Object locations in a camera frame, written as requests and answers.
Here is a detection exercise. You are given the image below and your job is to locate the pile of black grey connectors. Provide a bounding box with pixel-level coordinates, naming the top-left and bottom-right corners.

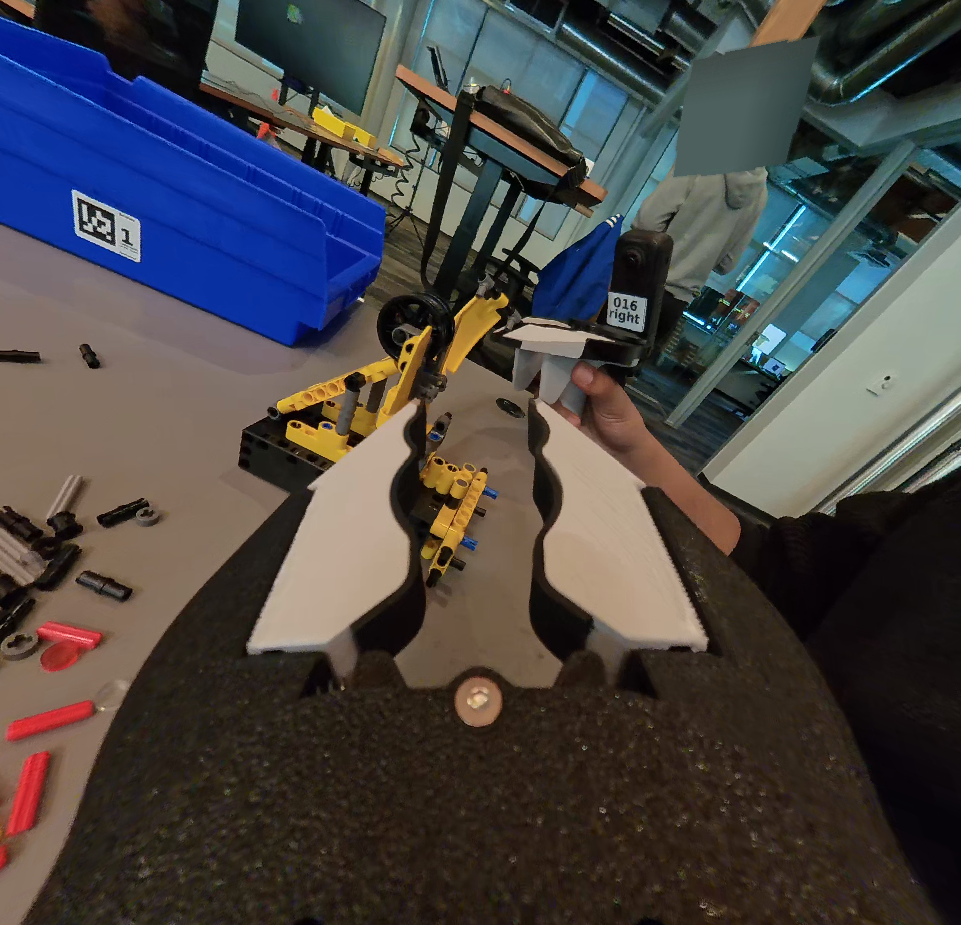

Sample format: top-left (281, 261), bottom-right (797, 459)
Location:
top-left (0, 475), bottom-right (85, 641)

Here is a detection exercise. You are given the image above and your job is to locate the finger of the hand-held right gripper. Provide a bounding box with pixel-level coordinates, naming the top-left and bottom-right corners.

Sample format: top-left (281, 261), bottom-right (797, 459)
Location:
top-left (502, 323), bottom-right (594, 357)
top-left (513, 348), bottom-right (581, 405)

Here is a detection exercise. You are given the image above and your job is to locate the blue cloth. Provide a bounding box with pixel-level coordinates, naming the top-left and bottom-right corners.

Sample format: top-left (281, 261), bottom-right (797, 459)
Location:
top-left (535, 215), bottom-right (626, 324)

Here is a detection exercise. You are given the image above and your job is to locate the standing desk with black legs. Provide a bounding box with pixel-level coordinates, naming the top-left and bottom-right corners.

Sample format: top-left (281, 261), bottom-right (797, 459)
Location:
top-left (395, 64), bottom-right (608, 318)

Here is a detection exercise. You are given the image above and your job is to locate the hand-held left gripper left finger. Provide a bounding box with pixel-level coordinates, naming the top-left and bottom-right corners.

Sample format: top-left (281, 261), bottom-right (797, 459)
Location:
top-left (246, 401), bottom-right (429, 678)

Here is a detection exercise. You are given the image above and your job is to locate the yellow box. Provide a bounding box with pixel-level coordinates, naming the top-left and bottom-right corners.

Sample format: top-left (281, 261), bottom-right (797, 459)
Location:
top-left (311, 105), bottom-right (378, 147)

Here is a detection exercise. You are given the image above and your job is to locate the person's right forearm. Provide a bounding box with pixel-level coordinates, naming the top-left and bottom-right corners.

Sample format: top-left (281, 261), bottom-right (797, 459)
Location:
top-left (642, 433), bottom-right (961, 641)

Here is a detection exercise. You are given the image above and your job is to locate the black office chair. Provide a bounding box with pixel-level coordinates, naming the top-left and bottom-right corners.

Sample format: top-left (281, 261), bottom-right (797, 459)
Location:
top-left (476, 245), bottom-right (549, 374)

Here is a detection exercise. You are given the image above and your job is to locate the person's right hand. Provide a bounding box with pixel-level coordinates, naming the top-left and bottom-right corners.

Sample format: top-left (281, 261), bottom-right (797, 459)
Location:
top-left (569, 362), bottom-right (663, 488)

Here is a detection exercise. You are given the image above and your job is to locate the yellow black toy brick model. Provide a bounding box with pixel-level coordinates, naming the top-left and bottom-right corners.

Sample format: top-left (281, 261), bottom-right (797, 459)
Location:
top-left (239, 290), bottom-right (513, 590)

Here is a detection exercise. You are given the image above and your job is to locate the dark computer monitor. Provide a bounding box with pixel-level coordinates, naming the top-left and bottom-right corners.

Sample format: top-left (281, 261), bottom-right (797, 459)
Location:
top-left (235, 0), bottom-right (388, 119)
top-left (34, 0), bottom-right (220, 104)

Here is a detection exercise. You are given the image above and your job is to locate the red toy axle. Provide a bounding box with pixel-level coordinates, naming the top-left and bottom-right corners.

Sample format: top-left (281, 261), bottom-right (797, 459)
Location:
top-left (5, 699), bottom-right (98, 743)
top-left (5, 750), bottom-right (53, 836)
top-left (35, 620), bottom-right (103, 650)

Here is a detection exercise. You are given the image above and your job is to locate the blue plastic storage bin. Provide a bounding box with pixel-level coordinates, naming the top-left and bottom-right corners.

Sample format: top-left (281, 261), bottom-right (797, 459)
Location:
top-left (0, 15), bottom-right (389, 349)

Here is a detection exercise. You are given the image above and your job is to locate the wooden desk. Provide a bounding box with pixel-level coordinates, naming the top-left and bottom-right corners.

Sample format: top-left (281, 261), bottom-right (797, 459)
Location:
top-left (199, 77), bottom-right (410, 198)

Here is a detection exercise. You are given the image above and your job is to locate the black bag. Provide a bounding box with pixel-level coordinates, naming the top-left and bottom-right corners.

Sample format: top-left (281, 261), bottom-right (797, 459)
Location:
top-left (454, 84), bottom-right (590, 186)

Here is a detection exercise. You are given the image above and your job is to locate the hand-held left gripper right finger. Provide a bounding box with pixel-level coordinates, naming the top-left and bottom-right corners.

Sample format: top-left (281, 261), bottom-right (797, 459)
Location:
top-left (528, 398), bottom-right (711, 677)

